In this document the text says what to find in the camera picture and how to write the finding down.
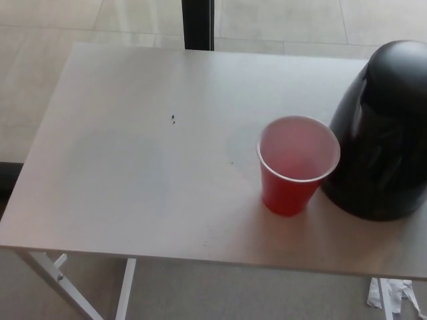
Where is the crumpled white paper scrap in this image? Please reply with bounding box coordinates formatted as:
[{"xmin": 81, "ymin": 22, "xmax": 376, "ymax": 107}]
[{"xmin": 366, "ymin": 277, "xmax": 424, "ymax": 320}]

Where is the straight white metal table leg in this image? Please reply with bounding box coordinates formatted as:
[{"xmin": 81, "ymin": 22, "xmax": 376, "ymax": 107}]
[
  {"xmin": 115, "ymin": 258, "xmax": 137, "ymax": 320},
  {"xmin": 378, "ymin": 277, "xmax": 395, "ymax": 320}
]

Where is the black vertical window post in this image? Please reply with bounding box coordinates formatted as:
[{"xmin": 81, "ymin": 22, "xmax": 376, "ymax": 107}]
[{"xmin": 181, "ymin": 0, "xmax": 216, "ymax": 52}]

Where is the red plastic cup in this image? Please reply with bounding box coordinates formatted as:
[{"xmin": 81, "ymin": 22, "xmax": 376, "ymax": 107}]
[{"xmin": 256, "ymin": 115, "xmax": 342, "ymax": 217}]

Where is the slanted white metal table leg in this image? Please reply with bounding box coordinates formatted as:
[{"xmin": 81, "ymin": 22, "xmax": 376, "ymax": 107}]
[{"xmin": 15, "ymin": 251, "xmax": 101, "ymax": 320}]

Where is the black electric kettle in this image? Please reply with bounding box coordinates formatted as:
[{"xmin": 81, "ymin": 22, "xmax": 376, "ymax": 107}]
[{"xmin": 319, "ymin": 39, "xmax": 427, "ymax": 223}]

